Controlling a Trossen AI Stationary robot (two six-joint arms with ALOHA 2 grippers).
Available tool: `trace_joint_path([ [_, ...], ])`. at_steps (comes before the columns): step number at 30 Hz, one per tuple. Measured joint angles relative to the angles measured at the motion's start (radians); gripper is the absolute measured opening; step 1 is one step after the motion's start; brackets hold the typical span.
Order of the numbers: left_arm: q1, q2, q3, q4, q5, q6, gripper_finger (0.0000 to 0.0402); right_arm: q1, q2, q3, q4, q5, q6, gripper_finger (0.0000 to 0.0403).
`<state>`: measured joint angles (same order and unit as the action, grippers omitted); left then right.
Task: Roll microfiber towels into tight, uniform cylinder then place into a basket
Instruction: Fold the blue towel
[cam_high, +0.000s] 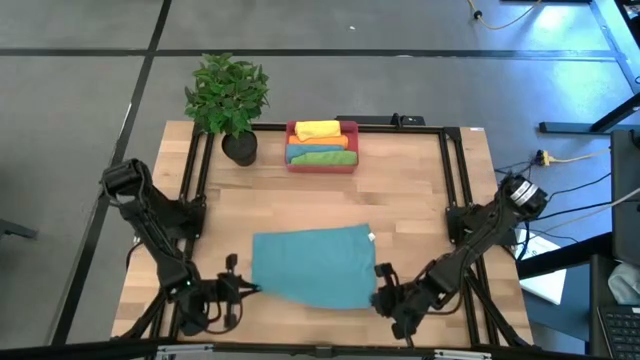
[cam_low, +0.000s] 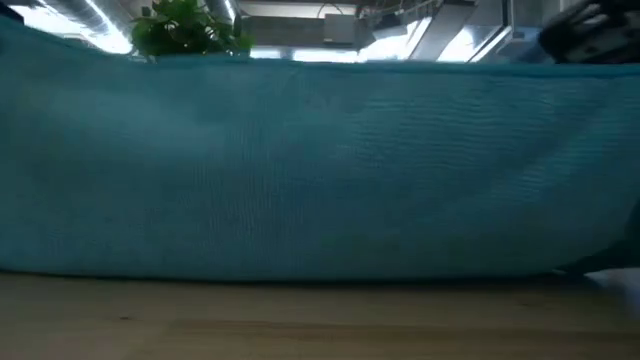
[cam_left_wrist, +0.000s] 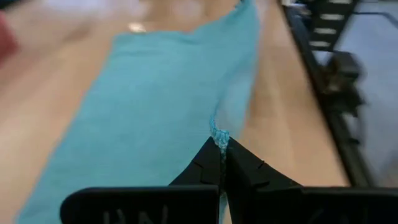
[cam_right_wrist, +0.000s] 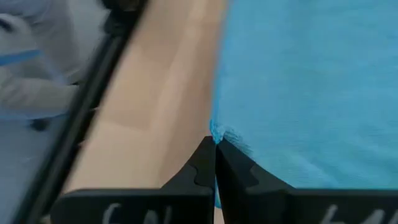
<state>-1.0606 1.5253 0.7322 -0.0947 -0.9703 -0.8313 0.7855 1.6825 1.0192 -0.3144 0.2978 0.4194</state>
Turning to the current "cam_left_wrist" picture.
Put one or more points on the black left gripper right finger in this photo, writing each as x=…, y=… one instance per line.
x=280, y=205

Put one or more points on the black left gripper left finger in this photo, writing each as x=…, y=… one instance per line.
x=140, y=205

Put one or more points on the teal microfiber towel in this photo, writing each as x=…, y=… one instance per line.
x=140, y=93

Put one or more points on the pink translucent plastic basket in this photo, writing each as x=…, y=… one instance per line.
x=6, y=40

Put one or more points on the black connector box white labels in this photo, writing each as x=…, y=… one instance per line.
x=329, y=24

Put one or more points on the black aluminium table frame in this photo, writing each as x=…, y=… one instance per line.
x=342, y=140

